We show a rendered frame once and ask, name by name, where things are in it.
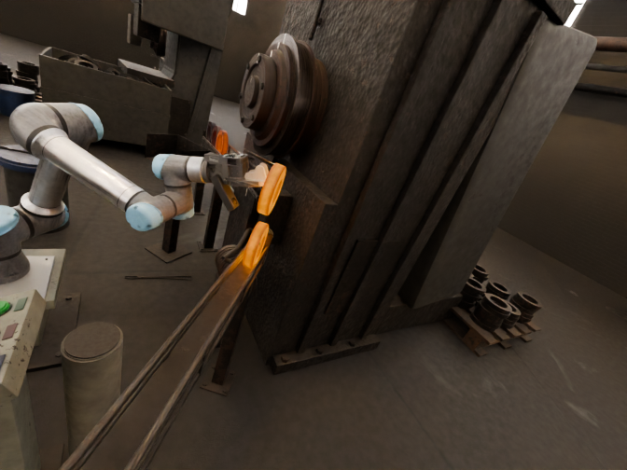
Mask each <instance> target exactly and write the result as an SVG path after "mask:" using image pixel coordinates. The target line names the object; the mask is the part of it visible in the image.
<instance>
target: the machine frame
mask: <svg viewBox="0 0 627 470"><path fill-rule="evenodd" d="M319 1H320V0H287V1H286V9H285V13H284V17H283V21H282V25H281V29H280V34H279V35H282V34H289V35H292V36H293V37H294V38H295V39H296V41H299V40H301V41H304V42H306V43H307V44H308V45H309V46H310V47H311V49H312V51H313V55H314V57H315V58H316V59H318V60H320V61H321V62H322V63H323V65H325V68H326V70H327V80H328V94H327V106H326V111H325V114H324V117H323V120H322V123H321V125H320V128H319V130H318V132H317V134H316V136H315V137H314V139H313V140H312V142H311V143H310V144H309V146H308V147H307V148H306V149H304V150H303V151H302V152H300V153H298V154H293V153H289V154H288V155H287V156H285V157H283V158H280V159H277V158H274V157H272V156H271V155H268V156H263V155H260V154H259V153H258V152H257V151H256V149H255V148H254V146H253V144H252V140H251V134H250V132H249V131H248V132H247V134H246V138H245V142H244V148H245V149H246V150H248V151H250V152H252V153H254V154H256V155H258V156H261V157H263V158H264V159H267V160H269V161H271V162H273V163H279V164H281V165H284V166H286V169H287V170H289V171H290V173H286V176H285V180H284V182H283V185H282V188H281V189H285V190H287V191H288V192H289V193H290V194H291V195H292V197H293V200H292V202H291V205H290V209H289V212H288V215H287V218H286V222H285V226H284V229H283V232H282V235H281V238H280V241H279V243H278V244H271V245H270V248H269V252H268V254H267V257H266V260H265V262H264V265H263V266H262V267H261V269H260V271H259V273H258V275H257V278H258V285H257V287H256V289H255V290H254V291H253V292H252V293H251V295H250V298H249V300H248V304H247V307H246V311H245V316H246V319H247V321H248V323H249V325H250V328H251V330H252V333H253V336H254V338H255V341H256V343H257V346H258V349H259V351H260V354H261V357H262V359H263V362H264V364H265V366H266V365H270V368H271V370H272V374H273V375H277V374H281V373H285V372H288V371H292V370H295V369H299V368H303V367H307V366H313V365H317V364H321V363H324V362H327V361H331V360H335V359H339V358H343V357H346V356H350V355H354V354H357V353H363V352H367V351H371V350H375V349H376V348H377V347H378V345H379V343H380V340H379V339H378V338H377V337H376V335H375V334H374V333H375V332H376V330H377V328H378V326H379V325H380V323H381V321H382V320H383V318H384V316H385V315H386V313H387V311H388V309H389V308H390V306H391V304H392V302H393V301H394V299H395V297H396V295H397V293H398V291H399V289H400V288H401V286H402V285H403V284H404V282H405V280H406V278H407V277H408V275H409V273H410V271H411V269H412V267H413V265H414V264H415V262H416V260H417V258H418V257H419V255H420V254H421V252H422V251H423V249H424V247H425V245H426V243H427V241H428V240H429V238H430V236H431V234H432V233H433V231H434V229H435V227H436V226H437V224H438V222H439V221H440V219H441V217H442V215H443V213H444V212H445V210H446V208H447V206H448V205H449V203H450V201H451V199H452V198H453V195H454V193H455V192H456V190H457V188H458V187H459V186H460V184H461V182H462V181H463V179H464V177H465V175H466V174H467V171H468V169H469V168H470V166H471V164H472V162H473V161H474V159H475V158H476V156H477V155H478V153H479V151H480V149H481V147H482V145H483V143H484V142H485V140H486V138H487V137H488V135H489V133H490V131H491V129H492V127H493V126H494V124H495V121H496V119H497V116H498V114H499V112H500V110H501V107H502V105H503V103H504V101H505V99H506V97H507V95H508V93H509V89H510V87H511V85H512V83H513V80H514V78H515V76H516V75H517V72H518V70H519V68H520V66H521V64H522V62H523V59H524V57H525V56H526V54H527V52H528V50H529V48H531V46H532V44H533V42H534V41H535V39H536V36H537V35H538V33H539V31H540V29H541V27H542V26H543V24H544V22H545V20H550V21H554V22H555V23H556V24H557V25H565V24H566V23H567V21H568V19H569V18H570V16H571V14H572V13H573V11H574V9H575V8H576V6H577V3H576V1H575V0H324V3H323V6H322V10H321V13H320V17H319V18H320V19H322V22H318V23H317V27H316V30H315V33H314V36H313V41H311V40H309V36H310V33H311V30H312V28H313V24H314V18H315V14H316V11H317V8H318V4H319Z"/></svg>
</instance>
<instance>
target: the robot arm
mask: <svg viewBox="0 0 627 470"><path fill-rule="evenodd" d="M9 128H10V131H11V133H12V135H13V137H14V138H15V140H16V141H17V142H18V143H19V144H20V146H21V147H23V148H24V149H25V150H26V151H28V152H29V153H30V154H32V155H34V156H35V157H36V158H38V159H40V160H39V162H38V165H37V169H36V172H35V177H34V180H33V183H32V186H31V189H30V192H28V193H25V194H24V195H23V196H22V197H21V201H20V204H19V205H18V206H15V207H8V206H4V205H0V284H5V283H12V282H15V281H17V280H19V279H21V278H22V277H24V276H25V275H26V274H27V273H28V272H29V271H30V261H29V259H28V258H27V257H26V255H25V254H24V252H23V251H22V250H21V242H23V241H26V240H28V239H31V238H33V237H35V236H38V235H41V234H43V233H46V232H48V231H51V230H54V229H57V228H59V227H61V226H63V225H64V224H65V223H66V222H67V221H68V218H69V213H68V212H67V211H68V209H67V207H66V205H65V204H64V203H63V201H62V199H63V195H64V192H65V190H66V188H67V185H68V183H69V180H70V178H71V176H73V177H74V178H76V180H78V181H79V182H81V183H82V184H84V185H85V186H87V187H89V188H90V189H92V190H93V191H95V192H96V193H98V194H99V195H101V196H102V197H104V198H105V199H107V200H109V201H110V202H112V203H113V204H115V205H116V206H118V207H119V208H120V209H121V210H123V211H124V212H126V219H127V221H128V223H130V224H131V227H132V228H134V229H136V230H139V231H148V230H151V229H153V228H156V227H158V226H160V225H161V224H162V223H164V222H166V221H168V220H170V219H171V218H172V219H175V220H184V219H187V218H191V217H192V216H193V215H194V201H193V195H192V187H191V182H196V183H213V185H214V187H215V188H216V191H217V193H218V195H219V197H220V198H221V199H222V201H223V203H224V205H225V207H226V208H227V210H228V211H232V210H234V209H235V208H237V207H238V206H239V202H238V201H237V199H236V198H235V196H234V194H233V192H232V190H231V188H230V186H233V187H263V185H264V182H265V180H266V177H267V175H268V173H269V171H268V167H267V165H266V164H265V163H260V164H259V165H258V166H257V167H256V169H255V170H250V171H249V172H248V168H249V161H248V155H246V154H236V153H229V154H228V153H226V154H227V155H226V154H224V155H221V154H214V153H212V152H209V153H207V154H204V158H203V157H192V156H180V155H175V154H170V155H167V154H158V156H156V157H155V158H154V159H153V162H152V171H153V173H154V174H155V176H156V177H157V178H159V179H161V180H164V185H165V192H164V193H162V194H159V195H157V196H155V197H153V196H151V195H150V194H148V193H147V192H145V191H144V190H143V189H142V188H140V187H139V186H137V185H136V184H134V183H133V182H131V181H130V180H128V179H127V178H125V177H124V176H122V175H121V174H120V173H118V172H116V171H115V170H113V169H112V168H110V167H109V166H107V165H106V164H104V163H103V162H101V161H100V160H98V159H97V158H96V157H94V156H93V155H92V154H90V153H89V152H87V151H88V149H89V146H90V144H91V143H96V142H98V141H100V140H101V139H102V138H103V135H104V128H103V124H102V123H101V120H100V119H99V117H98V116H97V115H96V113H95V112H94V111H93V110H92V109H90V108H89V107H87V106H86V105H84V104H74V103H28V104H22V105H20V106H18V107H17V108H16V109H15V110H14V111H13V112H12V113H11V115H10V118H9Z"/></svg>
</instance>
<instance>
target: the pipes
mask: <svg viewBox="0 0 627 470"><path fill-rule="evenodd" d="M595 38H597V45H596V49H595V50H597V51H614V52H627V37H609V36H595ZM585 69H591V70H601V71H610V72H621V73H627V66H617V65H606V64H595V63H588V64H587V66H586V68H585ZM574 90H581V91H587V92H593V93H600V94H606V95H613V96H620V97H625V98H627V89H625V88H617V87H609V86H602V85H595V84H588V83H580V82H578V83H577V85H576V86H575V87H574Z"/></svg>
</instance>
